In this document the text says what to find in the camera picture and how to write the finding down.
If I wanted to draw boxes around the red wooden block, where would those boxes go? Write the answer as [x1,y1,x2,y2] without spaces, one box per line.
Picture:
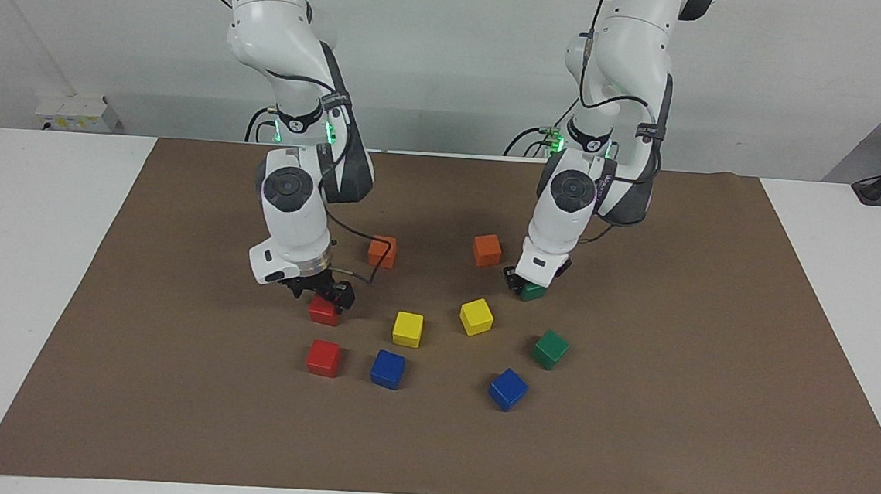
[307,294,343,328]
[304,339,343,380]

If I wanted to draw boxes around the orange wooden block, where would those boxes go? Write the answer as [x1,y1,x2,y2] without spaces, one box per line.
[471,233,504,269]
[366,234,398,270]

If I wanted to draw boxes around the yellow wooden block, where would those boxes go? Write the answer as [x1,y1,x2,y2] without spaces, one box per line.
[391,310,425,349]
[458,297,497,338]

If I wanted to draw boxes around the blue wooden block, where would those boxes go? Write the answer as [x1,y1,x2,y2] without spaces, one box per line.
[368,349,408,392]
[487,366,531,414]

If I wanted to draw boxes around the brown table mat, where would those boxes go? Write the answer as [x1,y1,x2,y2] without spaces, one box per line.
[0,121,881,494]

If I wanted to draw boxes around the white power outlet box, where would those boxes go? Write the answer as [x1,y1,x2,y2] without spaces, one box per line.
[34,91,123,135]

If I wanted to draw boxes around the black left base cables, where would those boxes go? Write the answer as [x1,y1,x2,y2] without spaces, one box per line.
[503,122,566,161]

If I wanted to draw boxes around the black right base cable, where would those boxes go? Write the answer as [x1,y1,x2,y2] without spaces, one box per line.
[244,104,277,145]

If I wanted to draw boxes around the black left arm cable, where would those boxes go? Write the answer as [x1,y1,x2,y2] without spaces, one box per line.
[569,0,680,251]

